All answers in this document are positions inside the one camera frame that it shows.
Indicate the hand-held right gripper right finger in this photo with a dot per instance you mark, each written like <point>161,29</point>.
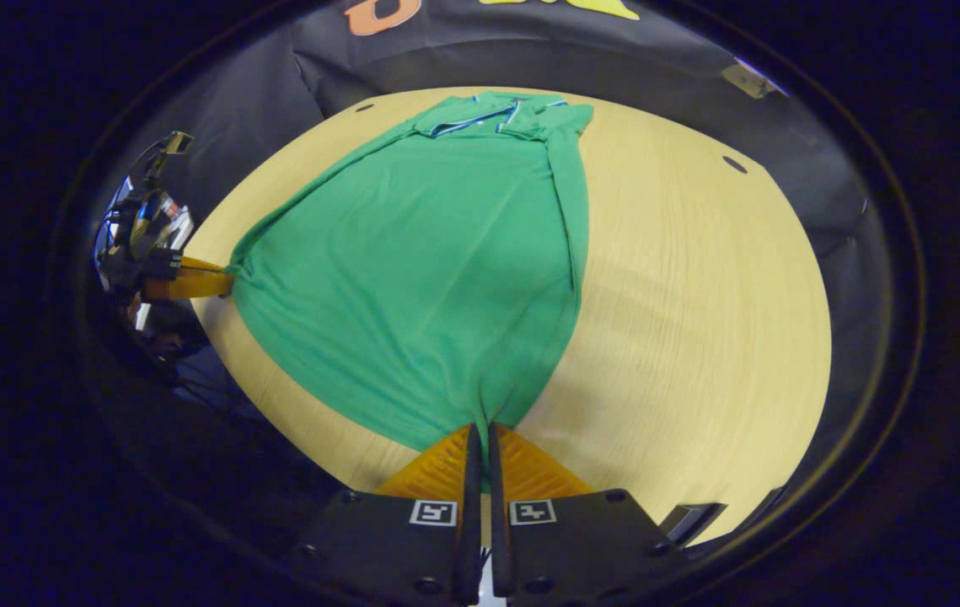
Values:
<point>498,523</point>

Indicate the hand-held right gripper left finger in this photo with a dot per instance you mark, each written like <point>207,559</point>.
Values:
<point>471,506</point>

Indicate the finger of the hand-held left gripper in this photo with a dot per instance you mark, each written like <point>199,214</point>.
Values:
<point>189,287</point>
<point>206,265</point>

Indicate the green T-shirt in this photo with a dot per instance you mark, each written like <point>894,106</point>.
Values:
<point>412,278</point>

